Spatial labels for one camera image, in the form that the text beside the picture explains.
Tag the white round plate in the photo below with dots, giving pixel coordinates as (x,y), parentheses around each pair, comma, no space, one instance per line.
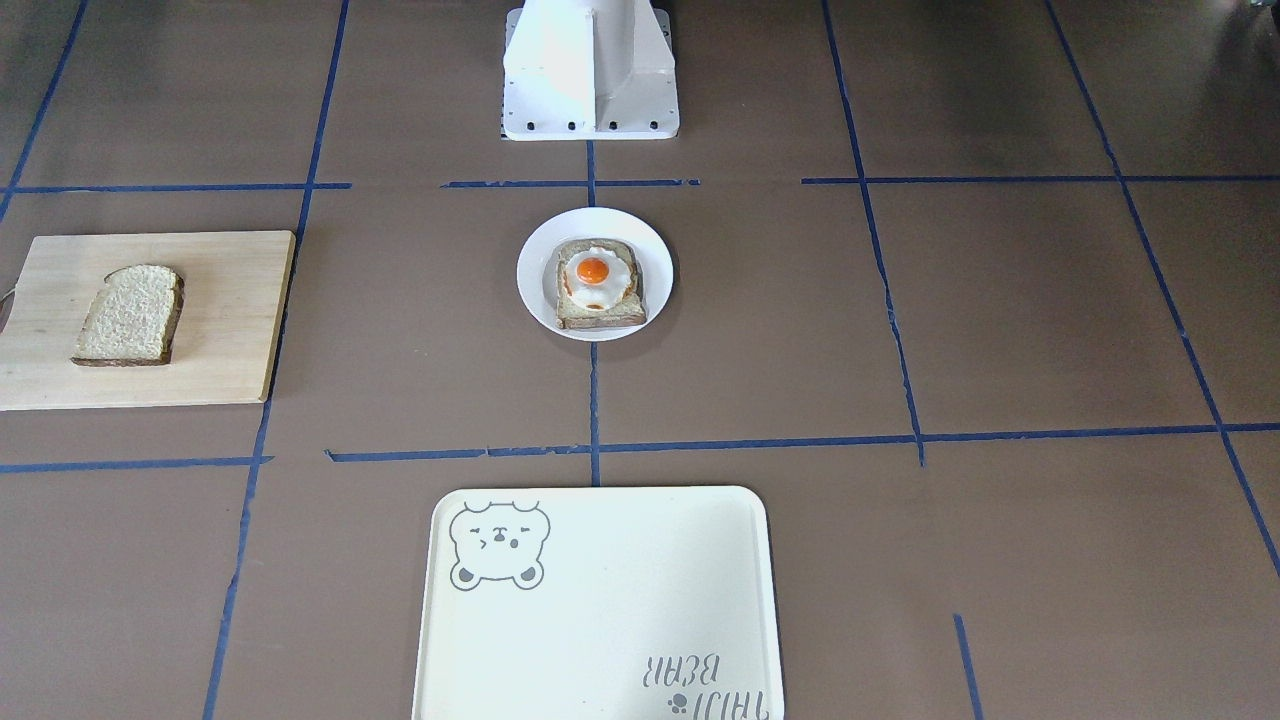
(537,274)

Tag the brown bread slice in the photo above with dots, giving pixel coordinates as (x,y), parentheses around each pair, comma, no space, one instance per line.
(133,319)

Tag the fried egg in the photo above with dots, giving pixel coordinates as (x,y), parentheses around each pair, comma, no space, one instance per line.
(596,279)

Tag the cream bear serving tray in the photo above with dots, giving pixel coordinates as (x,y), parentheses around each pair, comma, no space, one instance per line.
(599,603)

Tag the wooden cutting board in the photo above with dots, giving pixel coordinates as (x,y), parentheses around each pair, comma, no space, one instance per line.
(224,347)

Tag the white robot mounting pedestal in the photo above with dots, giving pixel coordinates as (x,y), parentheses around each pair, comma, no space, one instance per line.
(589,71)

